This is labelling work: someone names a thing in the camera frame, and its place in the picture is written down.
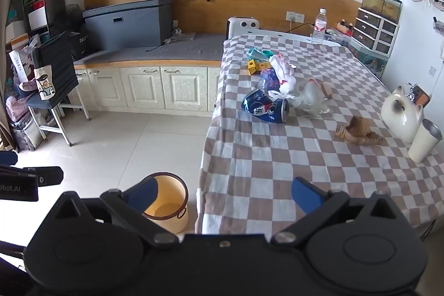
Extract clear water bottle red label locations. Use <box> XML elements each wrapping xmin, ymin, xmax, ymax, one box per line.
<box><xmin>311</xmin><ymin>8</ymin><xmax>329</xmax><ymax>45</ymax></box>

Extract black power cable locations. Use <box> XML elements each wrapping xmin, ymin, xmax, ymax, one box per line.
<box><xmin>289</xmin><ymin>22</ymin><xmax>316</xmax><ymax>37</ymax></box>

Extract cartoon print tote bag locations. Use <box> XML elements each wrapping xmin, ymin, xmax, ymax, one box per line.
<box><xmin>34</xmin><ymin>64</ymin><xmax>57</xmax><ymax>101</ymax></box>

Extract brown white checkered tablecloth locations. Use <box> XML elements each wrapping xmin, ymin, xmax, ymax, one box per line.
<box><xmin>195</xmin><ymin>34</ymin><xmax>444</xmax><ymax>238</ymax></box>

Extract yellow bin with dark rim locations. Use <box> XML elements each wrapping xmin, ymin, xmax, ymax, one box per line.
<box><xmin>142</xmin><ymin>172</ymin><xmax>190</xmax><ymax>234</ymax></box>

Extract white drawer unit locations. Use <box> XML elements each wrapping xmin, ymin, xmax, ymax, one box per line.
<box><xmin>353</xmin><ymin>7</ymin><xmax>399</xmax><ymax>56</ymax></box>

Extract grey storage box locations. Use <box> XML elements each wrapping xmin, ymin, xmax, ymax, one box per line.
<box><xmin>82</xmin><ymin>0</ymin><xmax>173</xmax><ymax>52</ymax></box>

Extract brown paper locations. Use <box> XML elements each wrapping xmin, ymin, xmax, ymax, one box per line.
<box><xmin>335</xmin><ymin>115</ymin><xmax>383</xmax><ymax>146</ymax></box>

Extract white cabinet row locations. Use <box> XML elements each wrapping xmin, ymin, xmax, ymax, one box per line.
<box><xmin>74</xmin><ymin>60</ymin><xmax>223</xmax><ymax>113</ymax></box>

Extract white paper bag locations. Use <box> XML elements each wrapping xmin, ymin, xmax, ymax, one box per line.
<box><xmin>8</xmin><ymin>39</ymin><xmax>36</xmax><ymax>84</ymax></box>

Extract black printed box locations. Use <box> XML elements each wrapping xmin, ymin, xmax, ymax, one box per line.
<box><xmin>67</xmin><ymin>30</ymin><xmax>90</xmax><ymax>61</ymax></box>

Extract pink clothes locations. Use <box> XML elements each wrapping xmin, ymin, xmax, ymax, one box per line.
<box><xmin>5</xmin><ymin>96</ymin><xmax>26</xmax><ymax>122</ymax></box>

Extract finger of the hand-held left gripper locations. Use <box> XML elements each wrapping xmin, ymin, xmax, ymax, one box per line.
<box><xmin>0</xmin><ymin>151</ymin><xmax>19</xmax><ymax>165</ymax></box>
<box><xmin>21</xmin><ymin>166</ymin><xmax>64</xmax><ymax>186</ymax></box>

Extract brown box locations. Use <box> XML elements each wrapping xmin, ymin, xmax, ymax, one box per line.
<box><xmin>415</xmin><ymin>86</ymin><xmax>433</xmax><ymax>107</ymax></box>

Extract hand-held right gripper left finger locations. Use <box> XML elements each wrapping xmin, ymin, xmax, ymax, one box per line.
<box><xmin>45</xmin><ymin>177</ymin><xmax>178</xmax><ymax>245</ymax></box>

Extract crushed blue drink can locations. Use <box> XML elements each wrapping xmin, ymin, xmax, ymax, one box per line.
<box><xmin>242</xmin><ymin>89</ymin><xmax>290</xmax><ymax>124</ymax></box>

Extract white cup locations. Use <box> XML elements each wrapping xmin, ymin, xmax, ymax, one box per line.
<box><xmin>408</xmin><ymin>119</ymin><xmax>444</xmax><ymax>164</ymax></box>

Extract white plastic bag red print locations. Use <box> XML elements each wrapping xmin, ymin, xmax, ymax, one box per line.
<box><xmin>268</xmin><ymin>53</ymin><xmax>299</xmax><ymax>100</ymax></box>

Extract purple plastic wrapper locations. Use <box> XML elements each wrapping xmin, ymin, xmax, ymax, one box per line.
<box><xmin>258</xmin><ymin>69</ymin><xmax>282</xmax><ymax>93</ymax></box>

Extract glass fish tank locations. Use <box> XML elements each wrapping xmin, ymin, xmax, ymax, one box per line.
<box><xmin>361</xmin><ymin>0</ymin><xmax>403</xmax><ymax>22</ymax></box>

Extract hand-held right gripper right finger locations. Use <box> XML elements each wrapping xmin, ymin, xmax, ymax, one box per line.
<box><xmin>271</xmin><ymin>177</ymin><xmax>408</xmax><ymax>245</ymax></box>

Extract light blue plastic wrapper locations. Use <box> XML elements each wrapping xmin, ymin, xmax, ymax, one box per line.
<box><xmin>246</xmin><ymin>48</ymin><xmax>265</xmax><ymax>62</ymax></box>

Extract metal faucet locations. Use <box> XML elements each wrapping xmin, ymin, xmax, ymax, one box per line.
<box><xmin>405</xmin><ymin>82</ymin><xmax>421</xmax><ymax>103</ymax></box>

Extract clear plastic bag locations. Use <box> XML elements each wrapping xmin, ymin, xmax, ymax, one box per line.
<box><xmin>291</xmin><ymin>79</ymin><xmax>331</xmax><ymax>118</ymax></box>

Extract black fabric bag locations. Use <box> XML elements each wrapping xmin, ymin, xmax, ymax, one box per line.
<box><xmin>32</xmin><ymin>31</ymin><xmax>80</xmax><ymax>108</ymax></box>

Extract teal patterned storage box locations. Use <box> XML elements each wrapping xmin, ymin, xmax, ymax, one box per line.
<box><xmin>346</xmin><ymin>39</ymin><xmax>390</xmax><ymax>80</ymax></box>

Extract yellow cardboard box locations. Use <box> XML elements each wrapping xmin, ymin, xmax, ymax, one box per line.
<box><xmin>248</xmin><ymin>61</ymin><xmax>273</xmax><ymax>75</ymax></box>

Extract white metal stand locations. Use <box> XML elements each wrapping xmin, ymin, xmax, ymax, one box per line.
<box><xmin>25</xmin><ymin>98</ymin><xmax>91</xmax><ymax>148</ymax></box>

